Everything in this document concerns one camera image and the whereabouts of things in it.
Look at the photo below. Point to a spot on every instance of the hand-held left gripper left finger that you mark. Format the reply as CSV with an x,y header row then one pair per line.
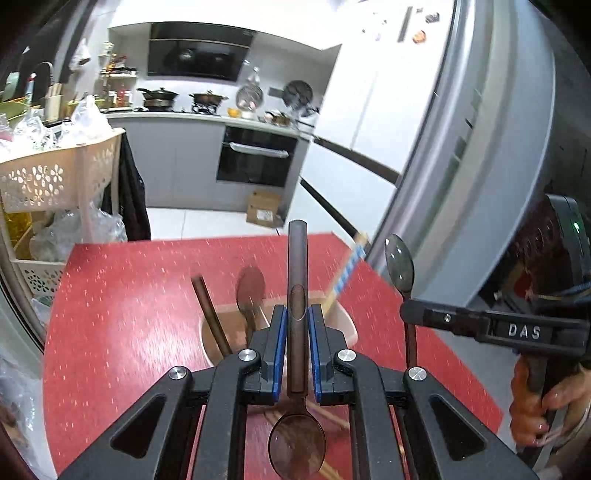
x,y
258,369

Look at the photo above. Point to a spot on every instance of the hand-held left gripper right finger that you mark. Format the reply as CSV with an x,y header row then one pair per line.
x,y
332,369

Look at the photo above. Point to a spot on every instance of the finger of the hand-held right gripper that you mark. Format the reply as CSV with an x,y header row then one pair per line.
x,y
443,318

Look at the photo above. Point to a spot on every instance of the beige plastic utensil holder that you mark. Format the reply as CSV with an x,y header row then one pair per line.
x,y
341,323

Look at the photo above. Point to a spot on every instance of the dark transparent spoon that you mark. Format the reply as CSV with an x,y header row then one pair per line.
x,y
399,263
298,258
250,286

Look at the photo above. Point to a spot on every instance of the dark brown chopstick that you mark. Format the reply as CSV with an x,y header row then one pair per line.
x,y
210,309

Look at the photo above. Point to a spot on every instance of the blue white patterned chopstick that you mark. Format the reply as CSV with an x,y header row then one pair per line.
x,y
348,272

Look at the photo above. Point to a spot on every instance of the person's right hand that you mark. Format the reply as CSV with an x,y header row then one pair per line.
x,y
526,415

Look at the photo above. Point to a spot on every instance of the light wooden chopstick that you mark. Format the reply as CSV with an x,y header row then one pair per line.
x,y
330,417
331,470

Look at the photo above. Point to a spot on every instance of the cardboard box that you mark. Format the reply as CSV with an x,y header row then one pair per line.
x,y
264,210

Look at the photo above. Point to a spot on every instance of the black built-in oven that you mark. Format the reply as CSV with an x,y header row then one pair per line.
x,y
256,161

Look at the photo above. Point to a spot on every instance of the black hanging jacket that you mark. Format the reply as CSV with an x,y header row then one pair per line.
x,y
131,194

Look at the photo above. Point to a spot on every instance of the grey lower cabinet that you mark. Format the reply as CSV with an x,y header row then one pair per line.
x,y
171,166

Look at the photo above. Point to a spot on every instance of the clear plastic bag in rack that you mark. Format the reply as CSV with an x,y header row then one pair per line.
x,y
74,230

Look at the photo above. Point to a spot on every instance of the white refrigerator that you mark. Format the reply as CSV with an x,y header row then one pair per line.
x,y
369,92

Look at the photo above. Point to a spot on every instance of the steel cooking pot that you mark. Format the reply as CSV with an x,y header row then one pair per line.
x,y
279,119

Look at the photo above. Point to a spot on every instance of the round metal steamer rack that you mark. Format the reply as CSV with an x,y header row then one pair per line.
x,y
298,93

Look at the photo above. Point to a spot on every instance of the round hanging strainer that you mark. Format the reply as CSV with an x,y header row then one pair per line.
x,y
249,98

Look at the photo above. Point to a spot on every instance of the black wok with lid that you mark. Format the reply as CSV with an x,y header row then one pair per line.
x,y
207,99

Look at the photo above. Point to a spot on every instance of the yellow cooking oil bottle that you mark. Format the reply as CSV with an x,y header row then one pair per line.
x,y
18,228

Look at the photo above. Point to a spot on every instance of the orange fridge magnet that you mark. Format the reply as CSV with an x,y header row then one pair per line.
x,y
419,36

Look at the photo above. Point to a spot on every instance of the beige plastic basket rack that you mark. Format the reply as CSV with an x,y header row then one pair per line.
x,y
51,175

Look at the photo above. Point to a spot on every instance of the spice rack with bottles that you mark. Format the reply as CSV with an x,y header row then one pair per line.
x,y
117,87

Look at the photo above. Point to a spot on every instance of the black range hood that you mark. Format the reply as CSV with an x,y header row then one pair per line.
x,y
198,50

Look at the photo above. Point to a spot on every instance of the clear crumpled plastic bags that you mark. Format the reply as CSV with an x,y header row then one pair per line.
x,y
27,131

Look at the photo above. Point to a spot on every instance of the beige knife block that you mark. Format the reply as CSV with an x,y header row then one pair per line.
x,y
53,104

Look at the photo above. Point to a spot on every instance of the yellow green basin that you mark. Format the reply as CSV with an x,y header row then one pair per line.
x,y
16,110

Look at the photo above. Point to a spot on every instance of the white hanging plastic bag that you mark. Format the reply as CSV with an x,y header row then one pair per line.
x,y
81,53

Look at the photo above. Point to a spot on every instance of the black kitchen faucet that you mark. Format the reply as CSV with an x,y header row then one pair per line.
x,y
41,69

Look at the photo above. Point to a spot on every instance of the grey door frame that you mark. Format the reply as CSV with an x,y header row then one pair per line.
x,y
461,138

